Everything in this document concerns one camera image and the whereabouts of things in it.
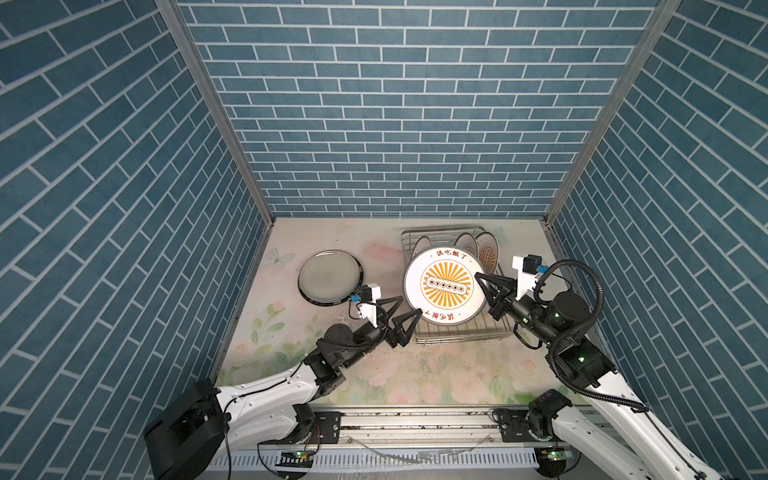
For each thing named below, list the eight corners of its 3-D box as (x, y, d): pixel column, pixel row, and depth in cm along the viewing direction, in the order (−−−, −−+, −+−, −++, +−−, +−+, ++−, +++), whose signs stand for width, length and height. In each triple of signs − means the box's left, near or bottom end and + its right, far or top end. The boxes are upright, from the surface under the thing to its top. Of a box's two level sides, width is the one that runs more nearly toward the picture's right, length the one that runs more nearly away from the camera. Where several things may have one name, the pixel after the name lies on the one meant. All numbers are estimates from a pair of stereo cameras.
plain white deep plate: (295, 305, 97) (292, 299, 94) (307, 256, 111) (305, 250, 108) (359, 305, 97) (358, 299, 95) (364, 257, 111) (363, 250, 108)
